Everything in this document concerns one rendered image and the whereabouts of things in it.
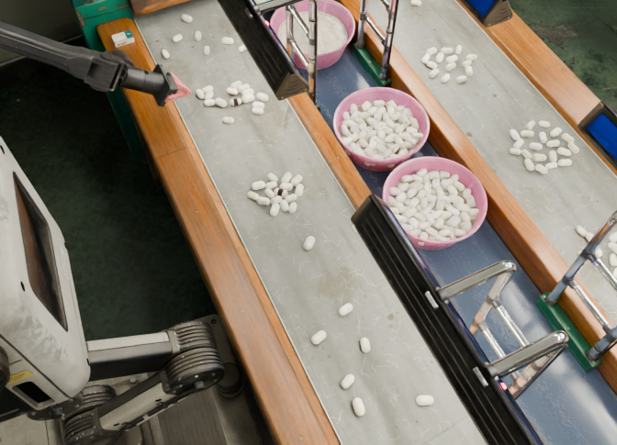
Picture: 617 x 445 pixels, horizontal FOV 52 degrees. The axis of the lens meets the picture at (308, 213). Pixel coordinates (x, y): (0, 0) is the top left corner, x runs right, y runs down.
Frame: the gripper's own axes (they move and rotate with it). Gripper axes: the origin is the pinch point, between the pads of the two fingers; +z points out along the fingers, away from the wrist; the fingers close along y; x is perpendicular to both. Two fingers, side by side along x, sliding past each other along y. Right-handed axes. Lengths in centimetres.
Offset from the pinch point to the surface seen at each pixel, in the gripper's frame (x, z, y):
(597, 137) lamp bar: -61, 42, -70
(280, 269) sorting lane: 8, 10, -54
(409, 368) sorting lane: -2, 23, -89
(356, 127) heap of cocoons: -16.7, 39.9, -20.7
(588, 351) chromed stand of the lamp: -26, 54, -102
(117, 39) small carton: 11.6, -4.1, 36.0
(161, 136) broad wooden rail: 13.6, -2.2, -3.5
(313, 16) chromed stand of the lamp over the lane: -36.4, 13.4, -7.9
